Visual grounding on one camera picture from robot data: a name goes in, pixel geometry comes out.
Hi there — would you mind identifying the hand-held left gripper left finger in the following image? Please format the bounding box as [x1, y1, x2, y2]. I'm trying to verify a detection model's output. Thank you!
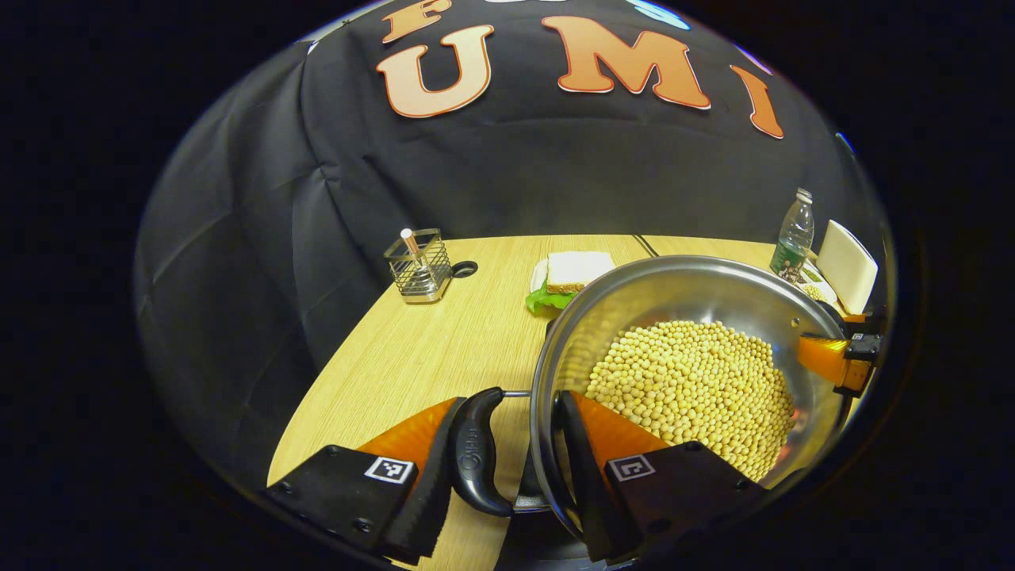
[266, 395, 469, 565]

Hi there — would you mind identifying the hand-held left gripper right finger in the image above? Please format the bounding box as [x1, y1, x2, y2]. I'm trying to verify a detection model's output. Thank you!
[555, 390, 766, 565]

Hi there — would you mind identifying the pile of yellow soybeans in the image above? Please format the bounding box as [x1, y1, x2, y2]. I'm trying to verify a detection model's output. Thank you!
[585, 320, 796, 483]

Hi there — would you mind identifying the stainless steel pot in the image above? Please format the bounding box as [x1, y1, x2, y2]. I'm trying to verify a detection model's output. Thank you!
[448, 255, 861, 548]

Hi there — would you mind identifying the white divided bean tray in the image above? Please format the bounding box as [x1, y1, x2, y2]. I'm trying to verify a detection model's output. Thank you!
[797, 260, 838, 305]

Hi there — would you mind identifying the white toaster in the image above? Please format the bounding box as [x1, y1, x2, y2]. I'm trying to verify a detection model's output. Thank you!
[817, 220, 879, 316]

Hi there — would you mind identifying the clear plastic water bottle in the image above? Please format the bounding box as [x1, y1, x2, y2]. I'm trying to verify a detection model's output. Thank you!
[770, 188, 815, 285]

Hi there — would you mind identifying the sandwich with lettuce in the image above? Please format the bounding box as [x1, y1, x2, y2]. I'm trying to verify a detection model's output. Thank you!
[525, 251, 617, 314]

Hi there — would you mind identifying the black backdrop cloth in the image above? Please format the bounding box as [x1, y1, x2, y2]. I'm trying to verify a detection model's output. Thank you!
[133, 0, 889, 492]

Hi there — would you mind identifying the metal wire holder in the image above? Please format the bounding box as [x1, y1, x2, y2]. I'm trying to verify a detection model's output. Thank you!
[384, 228, 454, 305]

